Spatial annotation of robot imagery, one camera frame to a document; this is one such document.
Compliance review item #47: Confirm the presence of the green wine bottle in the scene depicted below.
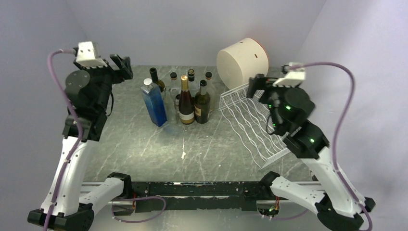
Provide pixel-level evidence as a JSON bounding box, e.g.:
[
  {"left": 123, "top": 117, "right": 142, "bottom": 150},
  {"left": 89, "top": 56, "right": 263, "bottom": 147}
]
[{"left": 149, "top": 67, "right": 166, "bottom": 93}]

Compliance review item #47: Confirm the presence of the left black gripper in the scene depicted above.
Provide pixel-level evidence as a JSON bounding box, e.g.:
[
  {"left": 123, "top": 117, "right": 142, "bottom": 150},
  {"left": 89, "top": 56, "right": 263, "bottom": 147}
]
[{"left": 74, "top": 53, "right": 132, "bottom": 112}]

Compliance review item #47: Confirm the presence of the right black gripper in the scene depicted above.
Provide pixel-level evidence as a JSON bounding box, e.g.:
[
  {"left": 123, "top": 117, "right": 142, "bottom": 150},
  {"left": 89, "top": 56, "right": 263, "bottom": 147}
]
[{"left": 246, "top": 73, "right": 299, "bottom": 132}]

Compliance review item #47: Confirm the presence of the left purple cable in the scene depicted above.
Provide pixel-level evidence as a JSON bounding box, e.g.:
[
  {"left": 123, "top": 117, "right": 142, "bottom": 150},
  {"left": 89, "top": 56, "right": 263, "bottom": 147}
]
[{"left": 42, "top": 48, "right": 84, "bottom": 231}]

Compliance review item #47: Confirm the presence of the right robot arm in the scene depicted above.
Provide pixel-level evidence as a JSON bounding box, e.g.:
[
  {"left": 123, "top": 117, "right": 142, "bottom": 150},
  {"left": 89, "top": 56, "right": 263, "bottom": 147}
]
[{"left": 246, "top": 74, "right": 375, "bottom": 231}]

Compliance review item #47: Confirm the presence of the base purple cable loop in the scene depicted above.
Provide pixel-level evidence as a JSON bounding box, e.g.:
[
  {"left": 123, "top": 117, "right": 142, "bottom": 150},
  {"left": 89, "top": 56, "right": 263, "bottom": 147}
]
[{"left": 111, "top": 196, "right": 166, "bottom": 224}]

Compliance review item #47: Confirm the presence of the white wire wine rack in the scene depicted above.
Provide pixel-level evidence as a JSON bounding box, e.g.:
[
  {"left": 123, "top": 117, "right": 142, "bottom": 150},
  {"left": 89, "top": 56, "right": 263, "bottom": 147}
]
[{"left": 218, "top": 84, "right": 290, "bottom": 170}]

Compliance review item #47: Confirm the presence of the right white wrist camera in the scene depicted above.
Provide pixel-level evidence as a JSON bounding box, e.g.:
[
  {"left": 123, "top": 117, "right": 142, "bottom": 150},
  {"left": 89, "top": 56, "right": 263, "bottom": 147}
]
[{"left": 273, "top": 62, "right": 306, "bottom": 88}]

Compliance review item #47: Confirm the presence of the red wine bottle gold cap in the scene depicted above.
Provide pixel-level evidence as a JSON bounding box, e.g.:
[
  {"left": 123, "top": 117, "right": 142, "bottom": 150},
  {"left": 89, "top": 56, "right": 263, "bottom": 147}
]
[{"left": 178, "top": 75, "right": 194, "bottom": 125}]

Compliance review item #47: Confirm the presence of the blue plastic tray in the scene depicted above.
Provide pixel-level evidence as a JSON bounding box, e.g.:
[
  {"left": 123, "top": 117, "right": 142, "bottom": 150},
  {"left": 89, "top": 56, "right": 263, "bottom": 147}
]
[{"left": 140, "top": 78, "right": 167, "bottom": 127}]

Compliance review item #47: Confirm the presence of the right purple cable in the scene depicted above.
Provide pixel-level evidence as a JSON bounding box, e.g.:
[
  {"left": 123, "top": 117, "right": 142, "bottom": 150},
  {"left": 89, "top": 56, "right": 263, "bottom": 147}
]
[{"left": 281, "top": 62, "right": 373, "bottom": 231}]

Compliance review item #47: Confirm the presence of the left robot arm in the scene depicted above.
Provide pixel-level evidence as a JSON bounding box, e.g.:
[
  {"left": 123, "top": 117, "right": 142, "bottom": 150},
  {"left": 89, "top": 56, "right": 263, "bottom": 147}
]
[{"left": 27, "top": 41, "right": 136, "bottom": 231}]

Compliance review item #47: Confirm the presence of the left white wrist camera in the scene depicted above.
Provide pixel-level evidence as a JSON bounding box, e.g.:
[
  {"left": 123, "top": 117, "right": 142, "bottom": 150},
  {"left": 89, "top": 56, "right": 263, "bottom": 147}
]
[{"left": 76, "top": 41, "right": 107, "bottom": 68}]

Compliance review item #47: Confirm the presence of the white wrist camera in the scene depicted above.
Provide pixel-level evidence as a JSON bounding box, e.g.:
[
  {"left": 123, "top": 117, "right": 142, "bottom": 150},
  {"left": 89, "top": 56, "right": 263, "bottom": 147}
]
[
  {"left": 273, "top": 62, "right": 306, "bottom": 88},
  {"left": 76, "top": 41, "right": 107, "bottom": 68}
]

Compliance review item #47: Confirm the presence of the dark bottle black cap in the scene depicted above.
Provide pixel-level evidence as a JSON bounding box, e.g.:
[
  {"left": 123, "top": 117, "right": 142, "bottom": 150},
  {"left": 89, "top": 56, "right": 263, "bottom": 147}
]
[{"left": 187, "top": 69, "right": 199, "bottom": 97}]

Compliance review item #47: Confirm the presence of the clear flask bottle black cap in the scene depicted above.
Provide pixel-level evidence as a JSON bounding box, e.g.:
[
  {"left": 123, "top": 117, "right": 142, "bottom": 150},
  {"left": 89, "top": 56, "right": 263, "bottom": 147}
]
[{"left": 205, "top": 72, "right": 216, "bottom": 112}]

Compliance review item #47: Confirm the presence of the cream cylindrical container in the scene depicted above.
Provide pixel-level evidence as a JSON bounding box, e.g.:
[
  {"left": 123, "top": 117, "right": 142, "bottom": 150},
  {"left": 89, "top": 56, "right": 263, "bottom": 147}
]
[{"left": 216, "top": 38, "right": 269, "bottom": 90}]

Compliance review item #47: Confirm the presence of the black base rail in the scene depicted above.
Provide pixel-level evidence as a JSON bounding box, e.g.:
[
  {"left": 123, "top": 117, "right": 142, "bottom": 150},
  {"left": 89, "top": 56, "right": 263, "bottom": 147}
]
[{"left": 117, "top": 181, "right": 276, "bottom": 213}]

